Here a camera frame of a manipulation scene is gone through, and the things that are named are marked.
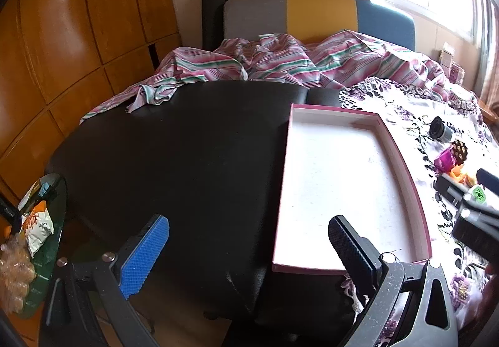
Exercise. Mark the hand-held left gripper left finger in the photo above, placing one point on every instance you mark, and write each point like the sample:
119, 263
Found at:
144, 253

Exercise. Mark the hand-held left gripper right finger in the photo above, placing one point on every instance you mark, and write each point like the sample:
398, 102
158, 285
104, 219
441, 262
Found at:
351, 249

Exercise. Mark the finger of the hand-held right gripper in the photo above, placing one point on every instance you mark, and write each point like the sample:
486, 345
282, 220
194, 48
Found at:
448, 189
489, 177

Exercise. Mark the orange cube block piece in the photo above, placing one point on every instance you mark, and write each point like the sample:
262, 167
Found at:
456, 174

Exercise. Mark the white green plug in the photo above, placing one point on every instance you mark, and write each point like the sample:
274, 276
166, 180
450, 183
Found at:
478, 194

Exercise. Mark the purple plastic toy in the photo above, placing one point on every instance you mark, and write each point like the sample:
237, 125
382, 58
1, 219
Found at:
445, 159

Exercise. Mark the brown pine cone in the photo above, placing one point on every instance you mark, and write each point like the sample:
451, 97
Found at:
459, 151

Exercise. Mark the black clear plastic cup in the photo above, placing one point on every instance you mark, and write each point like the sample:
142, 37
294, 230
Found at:
440, 128

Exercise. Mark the pink-rimmed white box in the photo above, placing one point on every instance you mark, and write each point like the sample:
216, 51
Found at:
343, 183

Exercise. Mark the wooden side desk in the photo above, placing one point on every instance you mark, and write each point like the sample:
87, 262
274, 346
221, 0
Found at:
491, 111

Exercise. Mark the white floral tablecloth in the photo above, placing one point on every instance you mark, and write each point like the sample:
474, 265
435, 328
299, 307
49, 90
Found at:
409, 117

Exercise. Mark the black leather chair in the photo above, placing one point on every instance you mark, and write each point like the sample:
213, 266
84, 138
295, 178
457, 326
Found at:
175, 159

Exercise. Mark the pink carton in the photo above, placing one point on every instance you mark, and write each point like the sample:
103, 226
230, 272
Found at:
457, 73

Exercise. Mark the white orange snack packet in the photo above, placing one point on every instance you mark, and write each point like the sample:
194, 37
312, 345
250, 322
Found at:
37, 226

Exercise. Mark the beige curtain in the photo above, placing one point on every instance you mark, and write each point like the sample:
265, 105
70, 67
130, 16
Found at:
491, 50

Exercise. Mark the white carton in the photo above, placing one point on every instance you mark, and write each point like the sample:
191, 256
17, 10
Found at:
447, 54

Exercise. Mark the clear bag of pastries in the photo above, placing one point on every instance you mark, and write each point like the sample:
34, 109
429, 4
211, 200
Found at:
15, 273

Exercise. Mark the pink striped blanket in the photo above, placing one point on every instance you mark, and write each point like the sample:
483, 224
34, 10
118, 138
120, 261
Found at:
273, 58

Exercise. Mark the grey yellow blue headboard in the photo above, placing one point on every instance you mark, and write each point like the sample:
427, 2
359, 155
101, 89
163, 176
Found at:
319, 15

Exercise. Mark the wooden wardrobe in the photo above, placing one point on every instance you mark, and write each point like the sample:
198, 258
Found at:
58, 39

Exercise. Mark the black rolled mat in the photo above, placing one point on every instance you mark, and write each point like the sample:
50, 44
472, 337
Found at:
212, 15

